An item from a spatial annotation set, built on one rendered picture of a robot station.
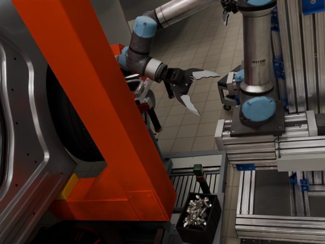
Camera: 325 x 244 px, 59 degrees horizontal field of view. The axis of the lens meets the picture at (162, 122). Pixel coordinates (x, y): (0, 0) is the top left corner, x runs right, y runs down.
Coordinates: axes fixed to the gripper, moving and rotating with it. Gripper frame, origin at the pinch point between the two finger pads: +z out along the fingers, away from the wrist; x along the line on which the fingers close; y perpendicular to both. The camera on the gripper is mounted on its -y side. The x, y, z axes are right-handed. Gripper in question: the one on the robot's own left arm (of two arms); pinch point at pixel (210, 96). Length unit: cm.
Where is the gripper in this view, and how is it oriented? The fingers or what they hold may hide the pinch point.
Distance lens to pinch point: 100.0
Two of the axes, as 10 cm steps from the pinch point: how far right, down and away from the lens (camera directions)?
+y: 1.8, 0.1, 9.8
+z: 8.8, 4.4, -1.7
